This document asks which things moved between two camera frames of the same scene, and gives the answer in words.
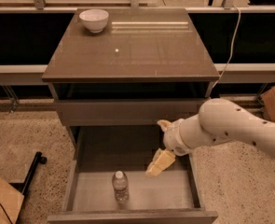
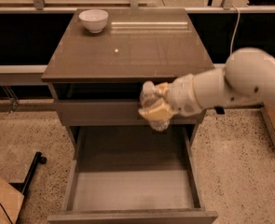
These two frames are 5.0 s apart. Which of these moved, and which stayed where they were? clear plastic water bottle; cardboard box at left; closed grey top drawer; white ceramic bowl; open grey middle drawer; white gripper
Moved: white gripper; clear plastic water bottle
Stayed: cardboard box at left; white ceramic bowl; closed grey top drawer; open grey middle drawer
